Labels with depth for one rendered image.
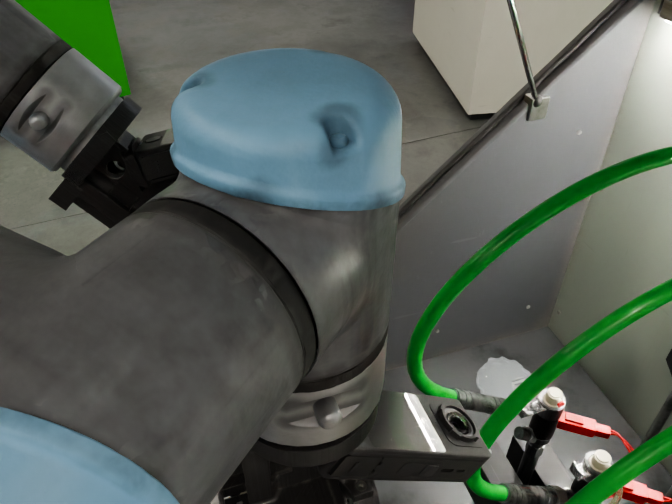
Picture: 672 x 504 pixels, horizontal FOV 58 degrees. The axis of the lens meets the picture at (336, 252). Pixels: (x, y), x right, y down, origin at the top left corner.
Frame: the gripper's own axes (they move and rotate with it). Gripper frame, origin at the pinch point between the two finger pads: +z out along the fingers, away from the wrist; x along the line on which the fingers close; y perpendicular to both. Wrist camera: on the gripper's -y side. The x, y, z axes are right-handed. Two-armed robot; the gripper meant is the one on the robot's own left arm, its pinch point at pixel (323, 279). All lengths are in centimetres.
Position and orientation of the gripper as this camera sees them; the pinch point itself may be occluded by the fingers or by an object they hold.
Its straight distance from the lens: 48.8
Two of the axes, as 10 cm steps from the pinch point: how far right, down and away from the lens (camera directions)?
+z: 7.1, 5.9, 3.9
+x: 1.2, 4.5, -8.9
